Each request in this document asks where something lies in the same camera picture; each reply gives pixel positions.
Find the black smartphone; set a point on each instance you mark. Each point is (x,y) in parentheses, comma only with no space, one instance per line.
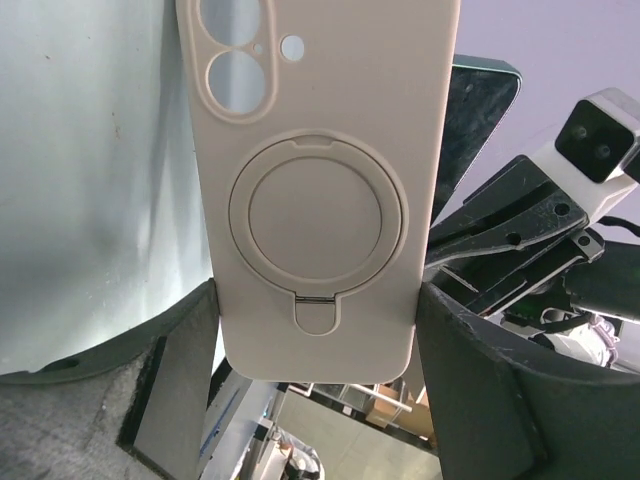
(481,92)

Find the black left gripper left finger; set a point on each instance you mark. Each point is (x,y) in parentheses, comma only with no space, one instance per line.
(132,407)

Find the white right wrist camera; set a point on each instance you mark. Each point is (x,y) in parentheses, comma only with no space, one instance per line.
(595,157)

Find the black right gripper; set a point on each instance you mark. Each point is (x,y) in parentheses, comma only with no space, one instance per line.
(523,246)

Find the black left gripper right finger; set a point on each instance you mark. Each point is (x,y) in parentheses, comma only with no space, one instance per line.
(506,408)

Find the beige ring phone case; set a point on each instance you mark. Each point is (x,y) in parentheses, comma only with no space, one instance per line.
(317,140)

